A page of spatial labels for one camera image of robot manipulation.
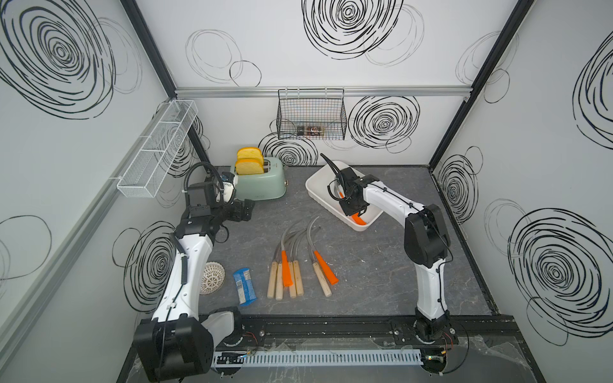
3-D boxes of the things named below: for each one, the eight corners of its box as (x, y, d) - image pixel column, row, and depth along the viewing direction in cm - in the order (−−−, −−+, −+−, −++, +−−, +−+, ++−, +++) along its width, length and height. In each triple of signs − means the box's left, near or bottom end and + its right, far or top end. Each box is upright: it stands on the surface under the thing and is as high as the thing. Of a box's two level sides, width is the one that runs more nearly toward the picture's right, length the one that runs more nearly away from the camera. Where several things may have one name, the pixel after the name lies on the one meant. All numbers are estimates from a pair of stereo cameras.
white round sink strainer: (201, 296, 83) (196, 291, 79) (209, 266, 89) (205, 261, 86) (221, 296, 83) (216, 291, 79) (227, 266, 89) (224, 261, 86)
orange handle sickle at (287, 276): (284, 287, 84) (283, 284, 83) (279, 233, 98) (279, 231, 96) (293, 285, 85) (293, 283, 83) (287, 232, 99) (287, 229, 97)
